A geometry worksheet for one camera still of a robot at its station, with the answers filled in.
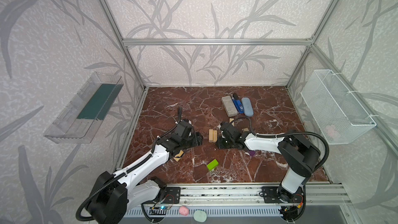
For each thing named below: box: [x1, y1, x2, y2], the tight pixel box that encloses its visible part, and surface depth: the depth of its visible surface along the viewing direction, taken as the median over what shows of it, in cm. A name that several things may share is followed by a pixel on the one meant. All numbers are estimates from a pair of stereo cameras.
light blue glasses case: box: [241, 96, 254, 118], surface depth 107 cm
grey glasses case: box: [221, 95, 238, 118], surface depth 107 cm
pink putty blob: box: [178, 205, 190, 216], surface depth 70 cm
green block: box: [206, 158, 220, 171], surface depth 84 cm
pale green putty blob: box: [193, 210, 208, 223], surface depth 68 cm
